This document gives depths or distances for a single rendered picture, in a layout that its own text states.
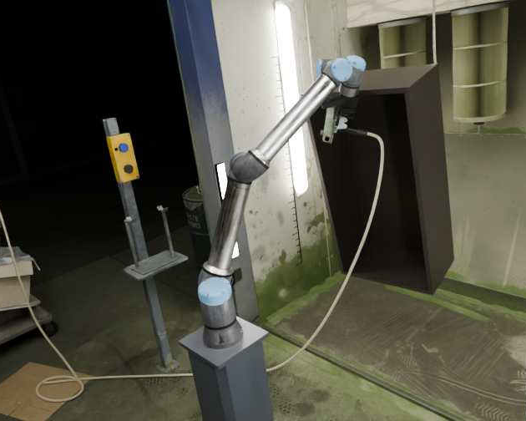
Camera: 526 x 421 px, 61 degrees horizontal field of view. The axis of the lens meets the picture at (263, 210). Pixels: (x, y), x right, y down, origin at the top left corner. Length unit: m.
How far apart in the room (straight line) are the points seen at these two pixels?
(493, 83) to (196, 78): 1.89
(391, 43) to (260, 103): 1.13
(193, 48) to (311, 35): 1.01
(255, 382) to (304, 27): 2.31
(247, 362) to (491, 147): 2.44
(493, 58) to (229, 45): 1.68
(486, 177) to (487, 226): 0.37
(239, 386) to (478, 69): 2.44
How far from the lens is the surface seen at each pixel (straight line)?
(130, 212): 2.73
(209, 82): 2.75
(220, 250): 2.13
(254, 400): 2.29
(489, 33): 3.33
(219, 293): 2.01
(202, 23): 2.76
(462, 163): 3.76
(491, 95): 3.36
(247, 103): 2.92
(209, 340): 2.12
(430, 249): 2.59
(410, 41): 3.59
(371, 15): 3.61
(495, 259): 3.49
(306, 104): 1.91
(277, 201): 3.16
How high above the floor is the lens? 1.83
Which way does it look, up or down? 18 degrees down
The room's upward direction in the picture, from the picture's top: 8 degrees counter-clockwise
